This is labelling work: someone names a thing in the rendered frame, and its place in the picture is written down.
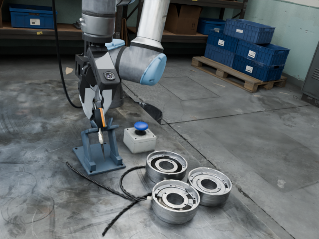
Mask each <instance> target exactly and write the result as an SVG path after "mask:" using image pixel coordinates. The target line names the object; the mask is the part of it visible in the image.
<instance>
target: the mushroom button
mask: <svg viewBox="0 0 319 239"><path fill-rule="evenodd" d="M134 127H135V128H136V129H137V130H139V132H140V133H142V132H143V130H147V129H148V124H147V123H145V122H136V123H135V124H134Z"/></svg>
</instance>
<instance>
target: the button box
mask: <svg viewBox="0 0 319 239"><path fill-rule="evenodd" d="M156 138H157V137H156V136H155V135H154V134H153V133H152V132H151V131H150V130H149V129H147V130H143V132H142V133H140V132H139V130H137V129H136V128H127V129H124V138H123V142H124V143H125V145H126V146H127V147H128V149H129V150H130V151H131V152H132V153H133V154H137V153H142V152H148V151H153V150H155V145H156Z"/></svg>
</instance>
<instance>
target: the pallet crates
mask: <svg viewBox="0 0 319 239"><path fill-rule="evenodd" d="M234 20H236V21H234ZM215 30H219V32H215ZM274 31H275V27H271V26H268V25H264V24H260V23H256V22H252V21H248V20H244V19H233V18H227V19H226V22H225V28H224V29H209V33H208V38H207V43H206V50H205V55H204V56H201V57H199V56H196V57H193V58H192V63H191V66H193V67H195V68H197V69H199V70H201V71H204V72H206V73H208V74H210V75H213V76H215V77H217V78H219V79H221V80H224V81H226V82H228V83H230V84H232V85H235V86H237V87H239V88H241V89H243V90H246V91H248V92H250V93H255V92H256V90H257V87H259V88H262V89H264V90H270V89H272V87H273V85H276V86H279V87H281V88H282V87H285V84H286V80H287V77H284V76H282V75H281V74H282V72H283V69H284V66H285V65H286V64H285V63H286V59H287V56H288V54H289V51H290V49H288V48H284V47H282V46H278V45H274V44H271V40H272V36H273V33H274ZM202 63H205V64H206V65H208V66H211V67H213V68H215V69H217V71H216V73H215V72H212V71H210V70H208V69H205V68H203V67H202ZM228 74H229V75H231V76H234V77H236V78H238V79H241V80H243V81H245V83H244V85H242V84H240V83H237V82H235V81H233V80H231V79H228V78H227V76H228Z"/></svg>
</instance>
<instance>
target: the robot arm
mask: <svg viewBox="0 0 319 239"><path fill-rule="evenodd" d="M134 1H135V0H82V18H80V19H79V21H80V23H82V26H81V30H82V39H83V40H84V53H82V54H81V55H75V75H76V76H77V77H78V79H79V81H78V91H79V94H80V95H79V97H80V101H81V103H82V106H83V109H84V113H85V115H86V116H87V118H88V119H89V120H90V119H91V117H92V115H93V112H92V108H93V98H94V97H95V99H97V100H98V102H97V103H96V105H97V107H98V108H102V109H103V112H104V115H105V114H106V112H107V111H108V109H112V108H117V107H120V106H122V105H123V104H124V93H123V89H122V79H123V80H127V81H131V82H135V83H140V84H141V85H149V86H153V85H155V84H156V83H157V82H158V81H159V80H160V78H161V76H162V74H163V72H164V69H165V66H166V60H167V58H166V55H164V54H163V47H162V45H161V38H162V34H163V29H164V26H165V21H166V17H167V12H168V8H169V3H170V0H144V4H143V8H142V13H141V18H140V23H139V28H138V32H137V36H136V38H135V39H133V40H132V41H131V44H130V47H128V46H125V42H124V41H123V40H120V39H113V34H114V28H115V13H116V6H120V5H122V6H126V5H128V4H131V3H133V2H134ZM77 62H78V71H77Z"/></svg>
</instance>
